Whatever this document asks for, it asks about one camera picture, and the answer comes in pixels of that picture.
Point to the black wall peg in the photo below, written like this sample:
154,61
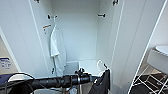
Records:
101,15
50,16

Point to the blue white wall sign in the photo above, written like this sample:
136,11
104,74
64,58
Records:
5,62

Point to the round white high table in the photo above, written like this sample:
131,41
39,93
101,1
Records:
163,50

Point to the white wardrobe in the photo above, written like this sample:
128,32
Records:
80,33

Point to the white wardrobe door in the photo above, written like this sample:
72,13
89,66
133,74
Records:
133,40
20,26

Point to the blue cloth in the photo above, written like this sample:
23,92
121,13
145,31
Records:
3,78

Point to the small orange label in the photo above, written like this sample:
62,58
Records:
46,26

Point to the white garment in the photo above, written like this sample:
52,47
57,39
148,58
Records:
57,50

